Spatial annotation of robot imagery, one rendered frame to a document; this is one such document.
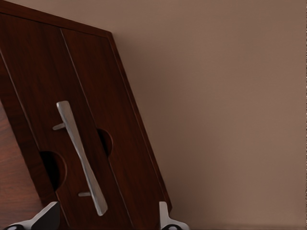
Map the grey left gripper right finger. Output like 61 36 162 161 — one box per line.
159 201 190 230

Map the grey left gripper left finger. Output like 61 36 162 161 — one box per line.
3 201 60 230

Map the dark wooden drawer cabinet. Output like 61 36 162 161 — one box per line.
0 0 173 230

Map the silver bar drawer handle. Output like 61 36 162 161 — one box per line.
52 101 108 217

